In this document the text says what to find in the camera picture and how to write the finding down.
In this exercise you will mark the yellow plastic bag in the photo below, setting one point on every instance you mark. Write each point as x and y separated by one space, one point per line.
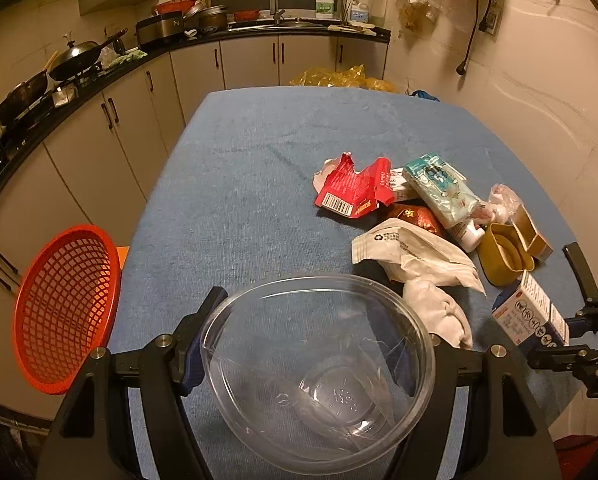
354 77

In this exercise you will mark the crumpled white tissue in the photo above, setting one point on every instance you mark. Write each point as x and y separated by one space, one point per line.
439 312

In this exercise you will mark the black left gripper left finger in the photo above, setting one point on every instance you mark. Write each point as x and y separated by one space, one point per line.
186 365

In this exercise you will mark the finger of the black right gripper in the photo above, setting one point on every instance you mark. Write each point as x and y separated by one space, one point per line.
565 359
581 271

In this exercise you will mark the green white detergent bottle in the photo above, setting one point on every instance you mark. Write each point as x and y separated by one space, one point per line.
325 9

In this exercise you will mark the black frying pan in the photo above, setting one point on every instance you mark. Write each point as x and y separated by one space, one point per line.
25 94

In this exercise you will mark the white kitchen cabinets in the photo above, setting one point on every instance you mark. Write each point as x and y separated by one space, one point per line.
103 159

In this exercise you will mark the white medicine box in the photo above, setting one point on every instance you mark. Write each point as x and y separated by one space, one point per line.
401 189

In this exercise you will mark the steel kitchen faucet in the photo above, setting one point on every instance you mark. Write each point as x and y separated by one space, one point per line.
277 12

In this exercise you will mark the clear plastic bag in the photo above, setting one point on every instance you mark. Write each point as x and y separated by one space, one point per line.
502 204

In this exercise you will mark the red plastic mesh basket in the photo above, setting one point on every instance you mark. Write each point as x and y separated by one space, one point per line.
66 306

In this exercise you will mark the torn red snack wrapper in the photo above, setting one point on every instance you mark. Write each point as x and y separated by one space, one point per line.
349 193

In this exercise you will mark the clear plastic bowl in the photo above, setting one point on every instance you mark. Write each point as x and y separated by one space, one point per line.
318 374

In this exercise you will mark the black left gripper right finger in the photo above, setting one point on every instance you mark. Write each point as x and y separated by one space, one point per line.
446 363

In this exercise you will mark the small brown cardboard box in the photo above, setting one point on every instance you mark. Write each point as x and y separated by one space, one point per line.
532 240

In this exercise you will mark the blue table cloth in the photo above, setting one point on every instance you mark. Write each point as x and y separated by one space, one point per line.
266 184

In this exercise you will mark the yellow-brown paper cup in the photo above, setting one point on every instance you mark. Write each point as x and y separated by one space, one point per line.
502 256

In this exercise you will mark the blue object behind table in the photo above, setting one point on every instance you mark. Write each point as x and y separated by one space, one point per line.
422 94

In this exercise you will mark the dark red snack bag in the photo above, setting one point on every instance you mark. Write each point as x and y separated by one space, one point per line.
416 215

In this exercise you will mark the teal tissue pack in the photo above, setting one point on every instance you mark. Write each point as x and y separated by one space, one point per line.
442 188

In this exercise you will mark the white spray bottle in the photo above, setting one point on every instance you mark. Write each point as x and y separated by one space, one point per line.
467 234

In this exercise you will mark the black rectangular pot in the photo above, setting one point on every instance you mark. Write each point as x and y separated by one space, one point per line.
159 28

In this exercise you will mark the white crumpled paper bag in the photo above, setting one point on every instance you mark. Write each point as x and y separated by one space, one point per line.
409 253

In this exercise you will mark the black wok with lid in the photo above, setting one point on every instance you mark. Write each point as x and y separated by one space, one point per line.
79 57

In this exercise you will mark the blue white medicine carton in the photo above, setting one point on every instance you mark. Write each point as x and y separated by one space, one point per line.
528 316

